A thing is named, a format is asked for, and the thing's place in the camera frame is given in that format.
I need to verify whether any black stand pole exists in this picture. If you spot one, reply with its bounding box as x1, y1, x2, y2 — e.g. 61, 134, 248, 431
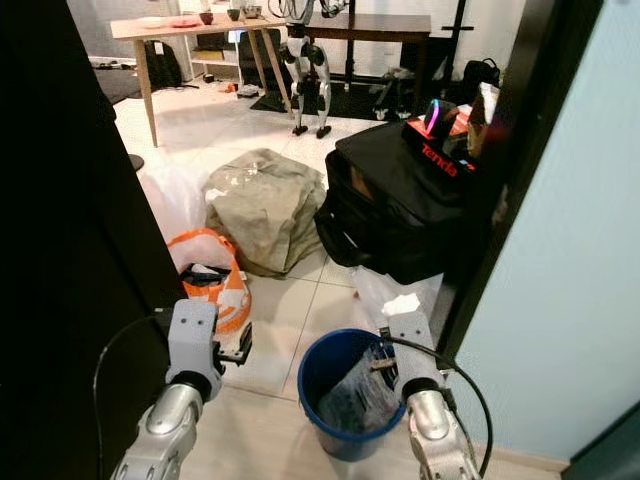
445, 0, 473, 76

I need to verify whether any brown foil bag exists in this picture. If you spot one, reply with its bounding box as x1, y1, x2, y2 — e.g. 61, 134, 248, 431
465, 82, 501, 161

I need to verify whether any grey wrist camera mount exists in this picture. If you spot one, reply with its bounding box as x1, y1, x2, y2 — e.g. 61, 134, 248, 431
166, 298, 221, 381
385, 312, 439, 393

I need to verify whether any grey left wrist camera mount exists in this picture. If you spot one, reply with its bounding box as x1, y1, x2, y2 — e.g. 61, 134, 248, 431
166, 298, 221, 381

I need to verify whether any light wooden table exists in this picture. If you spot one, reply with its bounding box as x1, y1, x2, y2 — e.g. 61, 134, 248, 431
110, 14, 296, 149

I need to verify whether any blue plastic bucket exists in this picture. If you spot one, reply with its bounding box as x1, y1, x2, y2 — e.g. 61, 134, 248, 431
297, 328, 411, 463

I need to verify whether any white tissue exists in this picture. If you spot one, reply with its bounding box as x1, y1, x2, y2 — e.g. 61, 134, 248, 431
378, 292, 421, 319

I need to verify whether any small black pouch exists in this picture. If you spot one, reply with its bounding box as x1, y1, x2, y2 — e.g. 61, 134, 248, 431
185, 265, 226, 288

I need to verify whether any orange white plastic bag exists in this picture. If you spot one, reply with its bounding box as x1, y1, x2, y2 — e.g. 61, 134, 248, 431
168, 228, 253, 336

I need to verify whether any grey crumpled plastic bag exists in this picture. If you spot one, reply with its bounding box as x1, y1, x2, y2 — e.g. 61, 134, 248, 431
315, 345, 403, 436

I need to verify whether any black device glowing ring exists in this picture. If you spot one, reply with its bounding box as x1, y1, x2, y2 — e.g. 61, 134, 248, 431
425, 98, 461, 141

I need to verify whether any black backpack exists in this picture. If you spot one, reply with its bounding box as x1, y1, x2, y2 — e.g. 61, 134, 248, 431
143, 40, 183, 91
460, 58, 503, 101

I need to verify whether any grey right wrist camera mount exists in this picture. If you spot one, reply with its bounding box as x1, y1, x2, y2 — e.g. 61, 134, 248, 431
385, 312, 439, 393

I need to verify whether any khaki cloth sack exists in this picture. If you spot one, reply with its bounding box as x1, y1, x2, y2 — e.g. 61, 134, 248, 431
203, 148, 329, 279

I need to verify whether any white low shelf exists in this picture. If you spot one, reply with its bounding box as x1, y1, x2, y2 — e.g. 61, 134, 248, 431
190, 30, 241, 83

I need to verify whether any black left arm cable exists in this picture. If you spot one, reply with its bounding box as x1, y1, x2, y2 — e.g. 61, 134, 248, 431
92, 310, 173, 480

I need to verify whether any black box red lettering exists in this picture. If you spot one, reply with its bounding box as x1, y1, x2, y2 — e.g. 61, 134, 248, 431
402, 118, 479, 181

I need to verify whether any silver humanoid robot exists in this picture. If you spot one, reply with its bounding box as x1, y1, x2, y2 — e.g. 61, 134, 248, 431
275, 0, 346, 139

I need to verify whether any large black fabric bag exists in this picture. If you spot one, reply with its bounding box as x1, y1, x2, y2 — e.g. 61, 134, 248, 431
315, 122, 481, 286

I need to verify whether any clear plastic bag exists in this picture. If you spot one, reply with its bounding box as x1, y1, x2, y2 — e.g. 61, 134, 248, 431
350, 265, 446, 336

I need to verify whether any dark wooden table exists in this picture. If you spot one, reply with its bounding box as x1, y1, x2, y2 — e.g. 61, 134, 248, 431
305, 14, 433, 111

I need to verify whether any black door frame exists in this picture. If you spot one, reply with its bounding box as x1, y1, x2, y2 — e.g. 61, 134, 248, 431
435, 0, 607, 363

